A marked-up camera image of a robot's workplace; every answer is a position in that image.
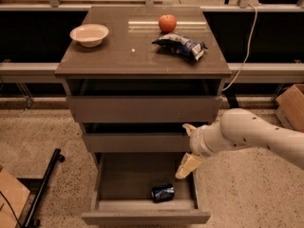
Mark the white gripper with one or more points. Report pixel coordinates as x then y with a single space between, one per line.
197 141

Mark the blue pepsi can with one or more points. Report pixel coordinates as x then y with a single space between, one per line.
163 192

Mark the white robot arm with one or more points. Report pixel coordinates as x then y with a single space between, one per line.
238 129

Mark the grey bottom drawer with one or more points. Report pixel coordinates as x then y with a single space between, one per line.
122 193

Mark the grey drawer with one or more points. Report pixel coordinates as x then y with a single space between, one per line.
135 137
144 101
122 193

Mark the grey drawer cabinet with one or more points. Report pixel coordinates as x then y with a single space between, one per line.
128 52

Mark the grey middle drawer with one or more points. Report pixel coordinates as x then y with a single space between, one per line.
135 137

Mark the grey top drawer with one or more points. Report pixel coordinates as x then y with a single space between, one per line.
144 101

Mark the blue white chip bag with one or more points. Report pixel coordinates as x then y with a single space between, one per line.
182 45

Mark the cardboard box right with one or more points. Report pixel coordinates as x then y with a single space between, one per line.
291 108

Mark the cardboard box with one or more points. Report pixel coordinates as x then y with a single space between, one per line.
291 108
13 198

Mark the red apple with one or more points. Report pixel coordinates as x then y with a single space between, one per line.
167 23

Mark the white bowl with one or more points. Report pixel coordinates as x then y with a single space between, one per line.
89 35

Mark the black metal bar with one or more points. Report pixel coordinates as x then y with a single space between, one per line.
30 221

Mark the cardboard box left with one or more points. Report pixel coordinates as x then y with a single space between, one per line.
13 198

